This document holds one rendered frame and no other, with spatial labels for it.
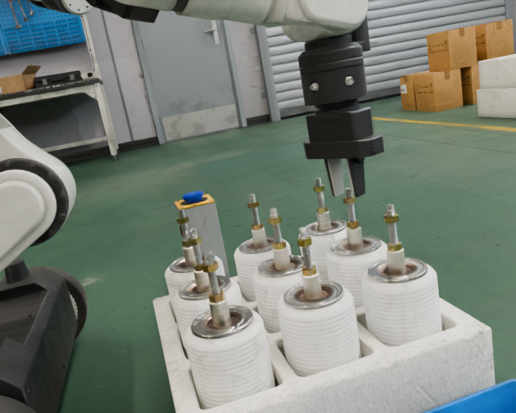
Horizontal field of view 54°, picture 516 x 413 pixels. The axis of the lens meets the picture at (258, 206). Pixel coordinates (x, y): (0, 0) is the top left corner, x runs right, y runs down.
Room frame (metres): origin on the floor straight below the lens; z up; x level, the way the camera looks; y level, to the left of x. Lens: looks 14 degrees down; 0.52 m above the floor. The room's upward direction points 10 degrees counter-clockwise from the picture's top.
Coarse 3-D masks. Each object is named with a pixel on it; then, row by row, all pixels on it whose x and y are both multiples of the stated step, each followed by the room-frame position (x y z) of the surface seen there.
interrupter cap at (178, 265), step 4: (204, 252) 0.82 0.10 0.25; (176, 260) 0.80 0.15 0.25; (180, 260) 0.81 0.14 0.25; (184, 260) 0.80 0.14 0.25; (204, 260) 0.78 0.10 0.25; (172, 264) 0.79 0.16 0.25; (176, 264) 0.79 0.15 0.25; (180, 264) 0.79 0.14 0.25; (184, 264) 0.79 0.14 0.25; (172, 268) 0.77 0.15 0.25; (176, 268) 0.77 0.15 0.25; (180, 268) 0.76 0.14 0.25; (184, 268) 0.76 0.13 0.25; (188, 268) 0.76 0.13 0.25; (192, 268) 0.75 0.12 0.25; (176, 272) 0.75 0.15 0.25; (180, 272) 0.75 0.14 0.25; (184, 272) 0.75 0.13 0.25
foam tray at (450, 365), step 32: (160, 320) 0.75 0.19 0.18; (448, 320) 0.60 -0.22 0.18; (384, 352) 0.54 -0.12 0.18; (416, 352) 0.53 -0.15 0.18; (448, 352) 0.54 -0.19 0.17; (480, 352) 0.55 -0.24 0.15; (192, 384) 0.55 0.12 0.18; (288, 384) 0.51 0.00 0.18; (320, 384) 0.50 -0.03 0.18; (352, 384) 0.51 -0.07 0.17; (384, 384) 0.52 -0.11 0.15; (416, 384) 0.53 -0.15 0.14; (448, 384) 0.54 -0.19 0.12; (480, 384) 0.55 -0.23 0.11
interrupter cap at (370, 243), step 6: (342, 240) 0.75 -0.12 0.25; (366, 240) 0.74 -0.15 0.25; (372, 240) 0.73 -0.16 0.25; (378, 240) 0.72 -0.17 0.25; (336, 246) 0.74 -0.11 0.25; (342, 246) 0.73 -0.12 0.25; (348, 246) 0.73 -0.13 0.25; (366, 246) 0.72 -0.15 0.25; (372, 246) 0.71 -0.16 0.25; (378, 246) 0.70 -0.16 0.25; (336, 252) 0.71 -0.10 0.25; (342, 252) 0.70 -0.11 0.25; (348, 252) 0.69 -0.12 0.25; (354, 252) 0.69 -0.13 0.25; (360, 252) 0.69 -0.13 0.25; (366, 252) 0.69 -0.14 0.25
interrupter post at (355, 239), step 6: (348, 228) 0.73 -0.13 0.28; (360, 228) 0.72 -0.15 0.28; (348, 234) 0.72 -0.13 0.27; (354, 234) 0.71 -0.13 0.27; (360, 234) 0.72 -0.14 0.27; (348, 240) 0.72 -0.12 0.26; (354, 240) 0.71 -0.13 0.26; (360, 240) 0.72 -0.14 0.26; (354, 246) 0.71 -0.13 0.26; (360, 246) 0.72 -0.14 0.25
